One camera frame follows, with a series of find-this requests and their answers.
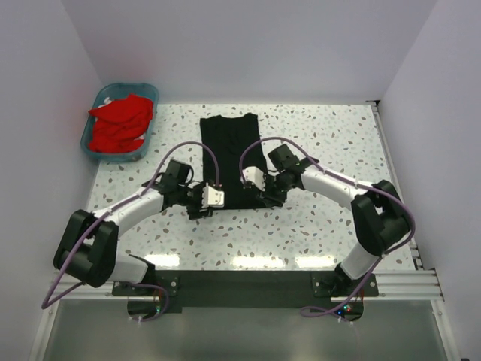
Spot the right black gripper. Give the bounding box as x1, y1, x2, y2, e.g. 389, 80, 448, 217
256, 171, 292, 208

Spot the black t shirt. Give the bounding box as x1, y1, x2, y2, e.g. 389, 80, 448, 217
200, 113, 265, 210

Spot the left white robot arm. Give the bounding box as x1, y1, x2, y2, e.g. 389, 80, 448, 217
53, 160, 225, 295

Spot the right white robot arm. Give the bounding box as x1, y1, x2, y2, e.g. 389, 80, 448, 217
242, 144, 414, 296

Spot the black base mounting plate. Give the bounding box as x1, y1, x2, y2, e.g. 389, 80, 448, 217
112, 270, 380, 316

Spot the red t shirt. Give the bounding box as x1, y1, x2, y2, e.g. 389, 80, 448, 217
88, 94, 153, 154

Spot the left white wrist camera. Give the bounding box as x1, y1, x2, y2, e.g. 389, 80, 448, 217
201, 185, 225, 208

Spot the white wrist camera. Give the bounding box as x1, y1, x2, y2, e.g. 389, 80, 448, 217
201, 185, 225, 208
241, 166, 266, 191

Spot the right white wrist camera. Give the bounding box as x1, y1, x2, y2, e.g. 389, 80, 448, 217
241, 166, 266, 191

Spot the aluminium frame rail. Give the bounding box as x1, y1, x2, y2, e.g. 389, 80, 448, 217
28, 101, 459, 361

